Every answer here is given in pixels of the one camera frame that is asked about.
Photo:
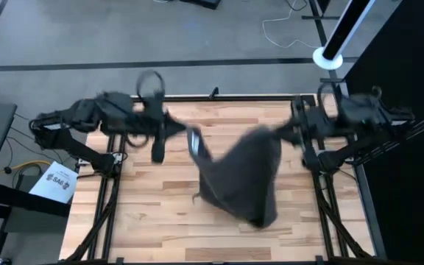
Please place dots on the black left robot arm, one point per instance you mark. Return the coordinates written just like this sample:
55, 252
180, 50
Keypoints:
68, 114

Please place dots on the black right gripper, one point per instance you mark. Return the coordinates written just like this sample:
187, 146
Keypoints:
309, 136

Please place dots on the black pole on white base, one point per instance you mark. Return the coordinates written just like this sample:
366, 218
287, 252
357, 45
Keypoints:
341, 33

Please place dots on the dark grey terry towel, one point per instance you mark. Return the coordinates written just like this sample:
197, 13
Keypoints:
241, 176

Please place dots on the black box on floor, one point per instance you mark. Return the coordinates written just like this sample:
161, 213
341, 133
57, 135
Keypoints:
204, 3

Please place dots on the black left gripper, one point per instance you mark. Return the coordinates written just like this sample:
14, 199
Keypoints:
158, 121

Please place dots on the black partition panel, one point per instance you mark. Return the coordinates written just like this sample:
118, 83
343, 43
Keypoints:
407, 55

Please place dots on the black camera mount clip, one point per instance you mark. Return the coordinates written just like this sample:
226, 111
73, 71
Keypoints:
214, 92

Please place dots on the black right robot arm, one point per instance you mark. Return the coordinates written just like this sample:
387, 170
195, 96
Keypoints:
363, 110

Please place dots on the white printed paper sheet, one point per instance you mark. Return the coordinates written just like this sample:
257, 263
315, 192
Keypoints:
55, 182

